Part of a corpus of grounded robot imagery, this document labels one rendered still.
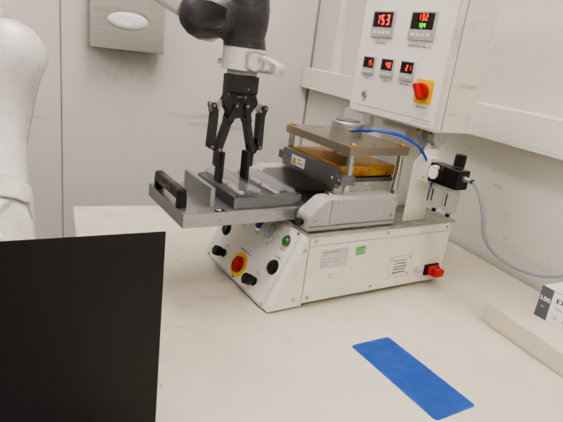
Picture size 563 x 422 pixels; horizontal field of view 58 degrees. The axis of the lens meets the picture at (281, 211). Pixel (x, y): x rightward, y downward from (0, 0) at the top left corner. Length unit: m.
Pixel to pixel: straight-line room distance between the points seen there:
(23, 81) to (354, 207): 0.69
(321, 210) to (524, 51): 0.84
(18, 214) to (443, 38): 0.94
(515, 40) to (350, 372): 1.11
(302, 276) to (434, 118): 0.48
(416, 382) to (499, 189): 0.83
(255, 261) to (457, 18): 0.70
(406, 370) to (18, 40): 0.85
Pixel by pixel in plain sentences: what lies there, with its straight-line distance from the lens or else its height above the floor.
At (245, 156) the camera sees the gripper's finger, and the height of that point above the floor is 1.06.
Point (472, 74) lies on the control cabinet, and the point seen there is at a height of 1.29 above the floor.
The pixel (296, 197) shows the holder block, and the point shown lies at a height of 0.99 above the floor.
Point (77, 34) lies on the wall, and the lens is 2.47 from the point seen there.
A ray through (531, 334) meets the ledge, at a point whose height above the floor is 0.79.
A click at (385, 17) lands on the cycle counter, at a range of 1.40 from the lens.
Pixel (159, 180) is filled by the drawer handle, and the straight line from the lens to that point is 1.12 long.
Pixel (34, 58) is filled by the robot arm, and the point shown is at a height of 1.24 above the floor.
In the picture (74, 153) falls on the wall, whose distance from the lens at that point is 2.54.
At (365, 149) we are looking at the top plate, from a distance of 1.15.
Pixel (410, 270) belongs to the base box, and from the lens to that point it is 1.34.
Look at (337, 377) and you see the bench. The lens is 0.96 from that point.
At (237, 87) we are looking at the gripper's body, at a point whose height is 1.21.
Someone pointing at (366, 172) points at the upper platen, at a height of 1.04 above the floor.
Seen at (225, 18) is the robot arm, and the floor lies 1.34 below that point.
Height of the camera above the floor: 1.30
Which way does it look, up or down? 18 degrees down
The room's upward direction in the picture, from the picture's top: 7 degrees clockwise
